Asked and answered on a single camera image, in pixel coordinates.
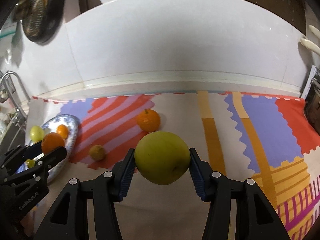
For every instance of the stainless steel pot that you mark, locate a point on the stainless steel pot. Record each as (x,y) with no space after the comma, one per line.
(312,108)

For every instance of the yellow-green apple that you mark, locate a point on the yellow-green apple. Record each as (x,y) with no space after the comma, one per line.
(162,157)

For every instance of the colourful patterned table mat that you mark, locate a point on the colourful patterned table mat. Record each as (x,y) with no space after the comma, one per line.
(266,138)

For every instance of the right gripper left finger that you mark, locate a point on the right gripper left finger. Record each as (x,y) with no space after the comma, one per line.
(67,217)

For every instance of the white knife block holder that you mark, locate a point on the white knife block holder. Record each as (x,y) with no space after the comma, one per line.
(313,76)

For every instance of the small brownish pear fruit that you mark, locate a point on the small brownish pear fruit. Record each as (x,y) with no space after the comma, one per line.
(97,152)

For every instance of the cream knife handle lower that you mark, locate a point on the cream knife handle lower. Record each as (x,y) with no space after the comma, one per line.
(310,46)

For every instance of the metal mesh strainer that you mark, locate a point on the metal mesh strainer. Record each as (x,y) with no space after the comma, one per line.
(31,14)

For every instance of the chrome kitchen faucet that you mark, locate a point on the chrome kitchen faucet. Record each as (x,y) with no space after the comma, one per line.
(9,73)

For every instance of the cream knife handle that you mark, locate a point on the cream knife handle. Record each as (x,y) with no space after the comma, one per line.
(315,31)
(310,46)

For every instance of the wire sink rack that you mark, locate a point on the wire sink rack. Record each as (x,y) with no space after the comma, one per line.
(7,86)

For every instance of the orange tangerine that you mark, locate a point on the orange tangerine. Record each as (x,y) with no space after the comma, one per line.
(63,131)

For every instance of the cream knife handle upper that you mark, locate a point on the cream knife handle upper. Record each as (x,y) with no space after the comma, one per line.
(315,31)

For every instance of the black hanging pan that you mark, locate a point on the black hanging pan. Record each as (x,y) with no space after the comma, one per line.
(51,21)

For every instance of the large green apple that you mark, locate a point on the large green apple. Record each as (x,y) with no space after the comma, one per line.
(36,134)

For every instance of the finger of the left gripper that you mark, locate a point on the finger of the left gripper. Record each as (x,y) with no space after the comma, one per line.
(46,163)
(15,158)

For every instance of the orange with stem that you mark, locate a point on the orange with stem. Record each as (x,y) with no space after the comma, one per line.
(148,120)

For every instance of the green tomato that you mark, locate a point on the green tomato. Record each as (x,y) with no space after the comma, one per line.
(30,163)

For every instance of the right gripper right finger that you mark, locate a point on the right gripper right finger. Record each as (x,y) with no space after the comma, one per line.
(255,216)

